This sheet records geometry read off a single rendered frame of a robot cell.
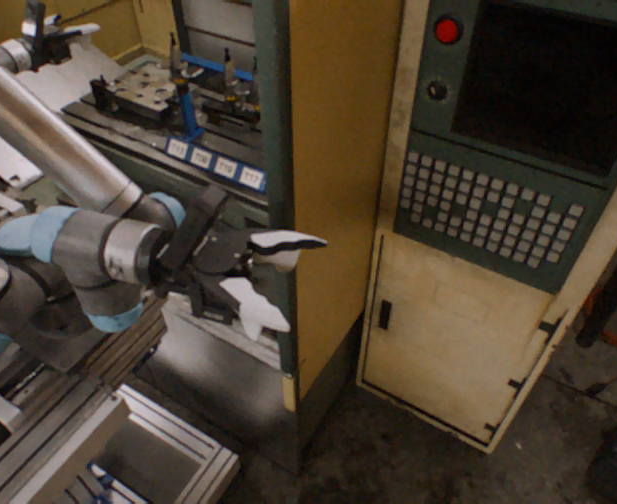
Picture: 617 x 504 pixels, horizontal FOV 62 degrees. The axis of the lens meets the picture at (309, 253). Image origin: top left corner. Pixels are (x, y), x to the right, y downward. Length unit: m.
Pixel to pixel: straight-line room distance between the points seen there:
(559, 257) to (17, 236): 1.13
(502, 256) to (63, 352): 1.01
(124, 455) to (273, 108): 1.51
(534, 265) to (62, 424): 1.09
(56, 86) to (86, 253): 2.30
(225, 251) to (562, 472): 1.95
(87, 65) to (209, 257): 2.52
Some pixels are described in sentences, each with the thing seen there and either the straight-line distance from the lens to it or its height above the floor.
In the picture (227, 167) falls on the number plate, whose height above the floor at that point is 0.94.
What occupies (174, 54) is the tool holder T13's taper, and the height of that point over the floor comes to 1.27.
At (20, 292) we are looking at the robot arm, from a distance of 0.98.
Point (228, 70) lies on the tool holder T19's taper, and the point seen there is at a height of 1.27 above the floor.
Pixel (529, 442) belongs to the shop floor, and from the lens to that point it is 2.37.
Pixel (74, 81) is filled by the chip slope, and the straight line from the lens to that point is 2.96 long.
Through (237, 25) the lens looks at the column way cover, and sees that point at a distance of 2.36.
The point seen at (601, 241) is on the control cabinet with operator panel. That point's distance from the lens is 1.32.
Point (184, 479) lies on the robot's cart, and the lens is 1.97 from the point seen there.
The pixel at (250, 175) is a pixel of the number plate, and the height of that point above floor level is 0.94.
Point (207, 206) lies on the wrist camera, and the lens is 0.54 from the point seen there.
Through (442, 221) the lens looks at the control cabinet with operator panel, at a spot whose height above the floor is 1.13.
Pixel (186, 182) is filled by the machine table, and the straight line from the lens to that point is 1.91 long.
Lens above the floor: 2.01
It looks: 46 degrees down
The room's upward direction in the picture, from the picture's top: straight up
